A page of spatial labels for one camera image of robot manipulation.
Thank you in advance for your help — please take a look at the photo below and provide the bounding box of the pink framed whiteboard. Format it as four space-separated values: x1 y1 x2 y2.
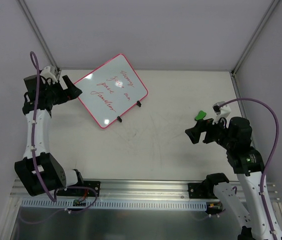
74 54 148 129

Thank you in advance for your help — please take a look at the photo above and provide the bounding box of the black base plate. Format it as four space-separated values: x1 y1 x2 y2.
57 180 101 198
187 182 217 199

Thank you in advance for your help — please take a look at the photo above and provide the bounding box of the aluminium frame post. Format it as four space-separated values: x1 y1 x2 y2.
16 0 60 73
231 0 281 76

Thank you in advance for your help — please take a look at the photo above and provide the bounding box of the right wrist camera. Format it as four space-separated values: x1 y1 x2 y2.
212 101 231 125

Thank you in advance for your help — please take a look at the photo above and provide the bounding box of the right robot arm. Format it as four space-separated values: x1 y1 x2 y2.
185 117 282 240

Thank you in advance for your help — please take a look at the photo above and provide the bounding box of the wire whiteboard stand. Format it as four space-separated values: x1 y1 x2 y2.
117 100 142 123

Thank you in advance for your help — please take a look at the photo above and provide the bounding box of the aluminium mounting rail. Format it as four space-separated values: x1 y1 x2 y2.
9 178 281 203

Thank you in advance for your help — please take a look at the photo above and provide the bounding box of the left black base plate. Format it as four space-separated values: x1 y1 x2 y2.
57 180 101 198

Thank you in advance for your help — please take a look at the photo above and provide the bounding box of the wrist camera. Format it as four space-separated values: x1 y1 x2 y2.
40 65 59 83
212 101 231 125

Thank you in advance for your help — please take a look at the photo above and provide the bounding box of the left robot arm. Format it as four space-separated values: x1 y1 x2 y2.
14 75 85 197

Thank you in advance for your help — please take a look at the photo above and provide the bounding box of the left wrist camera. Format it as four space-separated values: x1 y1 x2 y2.
40 65 59 83

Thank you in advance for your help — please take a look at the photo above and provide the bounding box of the right aluminium frame post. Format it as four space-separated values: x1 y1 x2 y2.
231 0 281 76

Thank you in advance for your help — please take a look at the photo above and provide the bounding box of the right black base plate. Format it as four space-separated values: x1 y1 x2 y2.
187 182 217 199

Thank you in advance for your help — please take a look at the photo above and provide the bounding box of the white slotted cable duct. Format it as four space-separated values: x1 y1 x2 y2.
21 198 208 212

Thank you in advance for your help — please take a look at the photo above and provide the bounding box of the left aluminium frame post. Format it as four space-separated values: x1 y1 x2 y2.
16 0 60 73

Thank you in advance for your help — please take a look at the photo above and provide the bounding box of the green whiteboard eraser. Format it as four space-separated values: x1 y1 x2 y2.
195 110 207 121

